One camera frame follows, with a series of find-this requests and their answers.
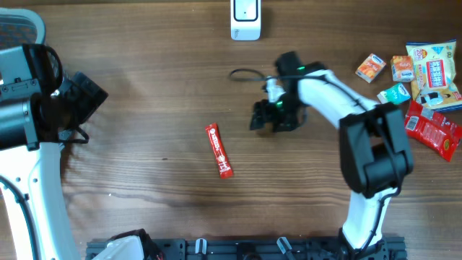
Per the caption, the red Hacks candy bag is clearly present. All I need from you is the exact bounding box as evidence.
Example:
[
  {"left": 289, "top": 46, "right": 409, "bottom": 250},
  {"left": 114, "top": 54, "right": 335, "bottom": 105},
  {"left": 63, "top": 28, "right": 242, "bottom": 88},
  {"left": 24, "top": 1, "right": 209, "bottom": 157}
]
[{"left": 405, "top": 101, "right": 461, "bottom": 162}]

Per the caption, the yellow white snack bag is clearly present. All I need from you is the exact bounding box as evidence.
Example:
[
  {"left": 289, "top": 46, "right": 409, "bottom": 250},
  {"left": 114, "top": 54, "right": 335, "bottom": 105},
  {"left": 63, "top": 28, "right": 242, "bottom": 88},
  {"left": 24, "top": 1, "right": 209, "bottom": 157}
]
[{"left": 406, "top": 39, "right": 461, "bottom": 112}]

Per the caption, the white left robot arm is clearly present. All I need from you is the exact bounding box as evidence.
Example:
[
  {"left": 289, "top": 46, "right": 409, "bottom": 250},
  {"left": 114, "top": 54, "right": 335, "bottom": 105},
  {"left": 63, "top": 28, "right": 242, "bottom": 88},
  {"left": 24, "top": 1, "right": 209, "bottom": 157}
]
[{"left": 1, "top": 43, "right": 108, "bottom": 259}]

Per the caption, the orange small carton box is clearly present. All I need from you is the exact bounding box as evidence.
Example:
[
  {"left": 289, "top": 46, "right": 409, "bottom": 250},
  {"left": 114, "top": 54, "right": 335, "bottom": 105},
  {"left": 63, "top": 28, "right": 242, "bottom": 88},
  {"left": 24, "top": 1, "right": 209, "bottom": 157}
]
[{"left": 391, "top": 56, "right": 415, "bottom": 82}]

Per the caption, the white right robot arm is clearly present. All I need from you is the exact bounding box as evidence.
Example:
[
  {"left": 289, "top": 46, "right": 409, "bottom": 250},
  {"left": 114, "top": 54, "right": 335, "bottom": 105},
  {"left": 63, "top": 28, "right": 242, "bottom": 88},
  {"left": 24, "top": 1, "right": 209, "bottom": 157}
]
[{"left": 250, "top": 51, "right": 414, "bottom": 259}]

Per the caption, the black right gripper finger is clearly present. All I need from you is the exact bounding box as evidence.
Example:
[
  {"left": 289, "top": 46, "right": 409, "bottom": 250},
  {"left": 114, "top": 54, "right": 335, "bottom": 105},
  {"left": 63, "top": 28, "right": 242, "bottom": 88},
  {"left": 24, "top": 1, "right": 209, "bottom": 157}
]
[
  {"left": 253, "top": 100, "right": 271, "bottom": 114},
  {"left": 249, "top": 110, "right": 268, "bottom": 131}
]

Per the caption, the white barcode scanner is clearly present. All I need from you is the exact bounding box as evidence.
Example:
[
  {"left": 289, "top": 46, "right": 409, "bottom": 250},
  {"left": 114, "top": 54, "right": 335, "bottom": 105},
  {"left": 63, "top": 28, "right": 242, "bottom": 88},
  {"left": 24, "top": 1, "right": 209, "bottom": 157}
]
[{"left": 230, "top": 0, "right": 262, "bottom": 41}]

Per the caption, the black aluminium mounting rail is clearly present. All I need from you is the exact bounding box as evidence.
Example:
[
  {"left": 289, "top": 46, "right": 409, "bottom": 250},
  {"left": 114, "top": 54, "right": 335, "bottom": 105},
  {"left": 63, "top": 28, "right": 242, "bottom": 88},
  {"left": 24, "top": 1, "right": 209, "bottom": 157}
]
[{"left": 85, "top": 236, "right": 408, "bottom": 260}]

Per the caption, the red coffee stick sachet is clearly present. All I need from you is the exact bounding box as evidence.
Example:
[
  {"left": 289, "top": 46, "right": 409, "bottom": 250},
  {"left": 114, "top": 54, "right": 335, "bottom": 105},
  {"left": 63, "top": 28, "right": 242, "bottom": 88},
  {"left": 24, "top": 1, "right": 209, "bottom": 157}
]
[{"left": 205, "top": 123, "right": 234, "bottom": 179}]

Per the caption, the grey plastic shopping basket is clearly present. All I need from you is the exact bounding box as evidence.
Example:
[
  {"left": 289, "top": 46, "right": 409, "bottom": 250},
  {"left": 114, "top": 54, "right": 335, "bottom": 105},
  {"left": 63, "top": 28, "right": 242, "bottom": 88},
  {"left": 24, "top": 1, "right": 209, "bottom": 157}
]
[{"left": 1, "top": 7, "right": 46, "bottom": 50}]

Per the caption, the teal Kleenex tissue pack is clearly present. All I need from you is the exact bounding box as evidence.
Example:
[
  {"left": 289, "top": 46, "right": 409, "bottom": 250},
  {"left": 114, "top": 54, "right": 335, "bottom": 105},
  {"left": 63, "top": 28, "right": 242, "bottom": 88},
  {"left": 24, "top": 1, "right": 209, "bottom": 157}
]
[{"left": 377, "top": 82, "right": 411, "bottom": 105}]

